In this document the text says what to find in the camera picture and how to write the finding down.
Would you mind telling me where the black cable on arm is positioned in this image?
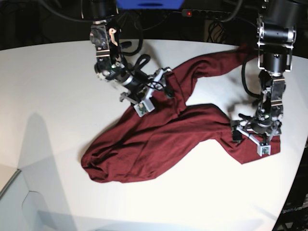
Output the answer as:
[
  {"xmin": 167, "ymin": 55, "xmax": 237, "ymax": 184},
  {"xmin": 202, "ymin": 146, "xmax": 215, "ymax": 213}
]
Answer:
[
  {"xmin": 119, "ymin": 14, "xmax": 167, "ymax": 91},
  {"xmin": 241, "ymin": 56, "xmax": 262, "ymax": 98}
]

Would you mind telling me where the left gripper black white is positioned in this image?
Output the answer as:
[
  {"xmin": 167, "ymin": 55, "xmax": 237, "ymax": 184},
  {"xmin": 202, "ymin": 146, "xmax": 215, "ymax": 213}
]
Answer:
[{"xmin": 231, "ymin": 116, "xmax": 282, "ymax": 151}]

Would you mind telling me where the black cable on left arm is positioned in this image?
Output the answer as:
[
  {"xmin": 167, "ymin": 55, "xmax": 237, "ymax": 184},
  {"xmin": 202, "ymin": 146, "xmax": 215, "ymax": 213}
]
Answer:
[{"xmin": 241, "ymin": 56, "xmax": 262, "ymax": 98}]

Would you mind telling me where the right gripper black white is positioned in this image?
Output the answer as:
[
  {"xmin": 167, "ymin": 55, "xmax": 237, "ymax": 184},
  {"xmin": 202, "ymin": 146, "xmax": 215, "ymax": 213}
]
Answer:
[{"xmin": 119, "ymin": 67, "xmax": 175, "ymax": 107}]

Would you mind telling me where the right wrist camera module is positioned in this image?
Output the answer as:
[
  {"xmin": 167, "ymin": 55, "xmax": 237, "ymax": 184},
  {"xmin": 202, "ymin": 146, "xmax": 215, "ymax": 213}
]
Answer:
[{"xmin": 133, "ymin": 100, "xmax": 155, "ymax": 117}]

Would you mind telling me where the black power strip red light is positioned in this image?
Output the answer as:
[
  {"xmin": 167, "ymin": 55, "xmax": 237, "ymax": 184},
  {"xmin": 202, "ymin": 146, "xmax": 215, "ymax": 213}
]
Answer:
[{"xmin": 181, "ymin": 9, "xmax": 230, "ymax": 20}]

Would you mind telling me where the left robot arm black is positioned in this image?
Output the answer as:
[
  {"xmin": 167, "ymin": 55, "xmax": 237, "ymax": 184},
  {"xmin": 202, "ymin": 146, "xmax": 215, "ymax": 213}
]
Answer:
[{"xmin": 231, "ymin": 0, "xmax": 307, "ymax": 157}]

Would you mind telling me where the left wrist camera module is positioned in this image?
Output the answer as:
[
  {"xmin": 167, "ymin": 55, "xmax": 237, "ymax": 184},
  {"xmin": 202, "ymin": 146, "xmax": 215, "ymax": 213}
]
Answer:
[{"xmin": 257, "ymin": 144, "xmax": 271, "ymax": 157}]

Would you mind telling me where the black OpenArm labelled case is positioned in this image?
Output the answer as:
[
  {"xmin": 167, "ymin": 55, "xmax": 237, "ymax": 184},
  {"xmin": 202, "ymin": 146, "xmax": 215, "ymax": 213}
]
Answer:
[{"xmin": 273, "ymin": 146, "xmax": 308, "ymax": 231}]

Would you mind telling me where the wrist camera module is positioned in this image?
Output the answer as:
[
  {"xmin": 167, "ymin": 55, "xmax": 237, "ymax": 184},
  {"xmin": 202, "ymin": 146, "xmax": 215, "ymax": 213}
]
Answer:
[
  {"xmin": 257, "ymin": 144, "xmax": 271, "ymax": 157},
  {"xmin": 133, "ymin": 100, "xmax": 155, "ymax": 117}
]

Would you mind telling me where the blue box at table back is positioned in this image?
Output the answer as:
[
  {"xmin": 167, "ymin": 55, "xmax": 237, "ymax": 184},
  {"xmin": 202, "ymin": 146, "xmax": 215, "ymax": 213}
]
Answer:
[{"xmin": 116, "ymin": 0, "xmax": 184, "ymax": 10}]

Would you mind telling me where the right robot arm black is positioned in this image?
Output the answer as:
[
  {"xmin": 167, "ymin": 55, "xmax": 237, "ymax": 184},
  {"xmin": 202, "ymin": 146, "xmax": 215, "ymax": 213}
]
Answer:
[{"xmin": 81, "ymin": 0, "xmax": 174, "ymax": 117}]

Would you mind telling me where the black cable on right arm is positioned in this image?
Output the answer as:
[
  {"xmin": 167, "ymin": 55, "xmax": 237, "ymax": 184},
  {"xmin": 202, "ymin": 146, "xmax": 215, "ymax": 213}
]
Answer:
[{"xmin": 119, "ymin": 14, "xmax": 167, "ymax": 91}]

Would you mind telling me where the dark red long-sleeve t-shirt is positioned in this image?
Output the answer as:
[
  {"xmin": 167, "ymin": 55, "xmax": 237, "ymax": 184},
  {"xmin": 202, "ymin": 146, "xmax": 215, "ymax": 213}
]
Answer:
[{"xmin": 80, "ymin": 43, "xmax": 282, "ymax": 184}]

